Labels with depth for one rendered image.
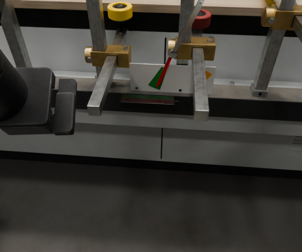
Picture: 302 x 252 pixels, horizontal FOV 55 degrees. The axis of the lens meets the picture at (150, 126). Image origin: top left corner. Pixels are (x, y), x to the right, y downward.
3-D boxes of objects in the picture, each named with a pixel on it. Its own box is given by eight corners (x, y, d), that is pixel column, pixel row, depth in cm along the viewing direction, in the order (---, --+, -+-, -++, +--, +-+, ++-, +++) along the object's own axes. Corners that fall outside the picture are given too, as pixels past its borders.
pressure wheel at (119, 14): (138, 38, 101) (137, 4, 93) (120, 45, 97) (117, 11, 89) (123, 31, 105) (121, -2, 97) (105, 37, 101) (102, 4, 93)
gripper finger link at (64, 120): (35, 106, 40) (5, 69, 31) (88, 105, 40) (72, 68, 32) (30, 154, 38) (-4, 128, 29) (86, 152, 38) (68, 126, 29)
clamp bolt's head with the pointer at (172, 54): (159, 92, 91) (178, 52, 82) (152, 89, 91) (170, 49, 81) (159, 88, 93) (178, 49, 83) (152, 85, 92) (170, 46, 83)
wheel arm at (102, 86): (102, 119, 71) (100, 105, 68) (88, 118, 71) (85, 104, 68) (128, 38, 103) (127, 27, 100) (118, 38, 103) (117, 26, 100)
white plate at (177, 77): (211, 95, 93) (216, 67, 86) (130, 91, 94) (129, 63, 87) (211, 94, 93) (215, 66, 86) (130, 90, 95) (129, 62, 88)
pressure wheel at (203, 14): (207, 52, 93) (212, 17, 86) (182, 51, 94) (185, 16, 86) (205, 41, 99) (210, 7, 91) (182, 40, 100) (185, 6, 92)
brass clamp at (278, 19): (316, 32, 76) (323, 13, 73) (263, 30, 77) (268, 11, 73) (308, 22, 80) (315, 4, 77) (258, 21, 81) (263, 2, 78)
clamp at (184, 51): (213, 61, 85) (216, 45, 81) (167, 59, 86) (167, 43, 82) (212, 51, 89) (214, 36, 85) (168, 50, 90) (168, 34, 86)
